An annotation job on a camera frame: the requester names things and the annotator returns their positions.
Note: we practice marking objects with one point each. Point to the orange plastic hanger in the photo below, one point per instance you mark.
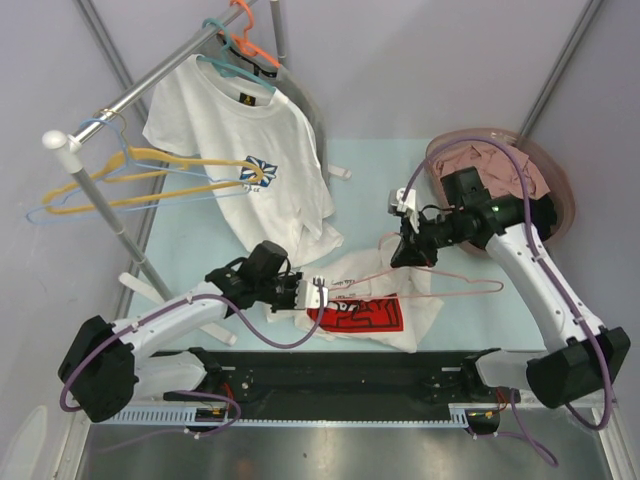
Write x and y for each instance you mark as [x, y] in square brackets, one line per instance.
[244, 42]

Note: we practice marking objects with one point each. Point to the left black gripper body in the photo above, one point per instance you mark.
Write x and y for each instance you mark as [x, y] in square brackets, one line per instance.
[285, 292]

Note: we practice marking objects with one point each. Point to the pink laundry basket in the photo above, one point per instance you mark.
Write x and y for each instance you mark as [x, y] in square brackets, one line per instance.
[556, 178]

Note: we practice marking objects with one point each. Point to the black garment in basket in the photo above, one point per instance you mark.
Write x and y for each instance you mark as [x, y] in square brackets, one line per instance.
[543, 216]

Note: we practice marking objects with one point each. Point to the yellow wire hanger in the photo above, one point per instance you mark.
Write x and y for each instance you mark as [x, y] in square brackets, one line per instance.
[133, 164]

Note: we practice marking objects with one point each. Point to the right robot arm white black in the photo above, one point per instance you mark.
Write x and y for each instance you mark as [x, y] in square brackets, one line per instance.
[581, 355]

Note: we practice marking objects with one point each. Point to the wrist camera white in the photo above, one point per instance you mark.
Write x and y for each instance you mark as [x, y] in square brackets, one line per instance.
[402, 203]
[311, 294]

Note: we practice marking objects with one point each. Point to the pink garment in basket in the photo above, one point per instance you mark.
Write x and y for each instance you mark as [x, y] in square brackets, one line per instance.
[495, 169]

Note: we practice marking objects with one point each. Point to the silver clothes rail rack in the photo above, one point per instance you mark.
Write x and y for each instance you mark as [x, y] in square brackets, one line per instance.
[66, 147]

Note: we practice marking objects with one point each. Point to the pink wire hanger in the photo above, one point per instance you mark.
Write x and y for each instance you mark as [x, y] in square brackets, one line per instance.
[450, 285]

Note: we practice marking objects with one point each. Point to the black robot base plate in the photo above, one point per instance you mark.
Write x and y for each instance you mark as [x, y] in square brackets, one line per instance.
[401, 385]

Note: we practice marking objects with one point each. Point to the white daisy t shirt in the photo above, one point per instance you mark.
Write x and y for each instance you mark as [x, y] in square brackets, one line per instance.
[271, 150]

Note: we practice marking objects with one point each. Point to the white rack foot rear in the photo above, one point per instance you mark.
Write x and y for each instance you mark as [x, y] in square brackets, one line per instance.
[339, 172]

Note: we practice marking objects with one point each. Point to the white slotted cable duct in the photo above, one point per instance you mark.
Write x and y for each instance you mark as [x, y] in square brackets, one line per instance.
[200, 416]

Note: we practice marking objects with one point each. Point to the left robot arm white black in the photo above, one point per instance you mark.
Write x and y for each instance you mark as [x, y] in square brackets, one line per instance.
[111, 364]

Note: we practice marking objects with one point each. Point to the blue wire hanger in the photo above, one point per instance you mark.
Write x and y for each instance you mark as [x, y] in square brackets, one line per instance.
[57, 206]

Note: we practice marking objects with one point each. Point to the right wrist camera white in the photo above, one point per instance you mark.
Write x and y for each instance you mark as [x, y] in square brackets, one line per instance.
[402, 203]

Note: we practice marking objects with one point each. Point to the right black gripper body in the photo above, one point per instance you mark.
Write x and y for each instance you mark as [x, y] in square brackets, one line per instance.
[432, 234]

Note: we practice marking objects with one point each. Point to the teal plastic hanger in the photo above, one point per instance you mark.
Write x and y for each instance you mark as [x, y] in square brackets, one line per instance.
[222, 63]

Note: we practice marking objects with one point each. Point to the white red coca-cola t shirt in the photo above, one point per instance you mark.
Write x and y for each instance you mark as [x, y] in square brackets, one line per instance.
[400, 324]

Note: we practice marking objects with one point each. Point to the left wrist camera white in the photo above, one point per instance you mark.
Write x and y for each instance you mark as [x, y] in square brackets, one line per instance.
[311, 294]

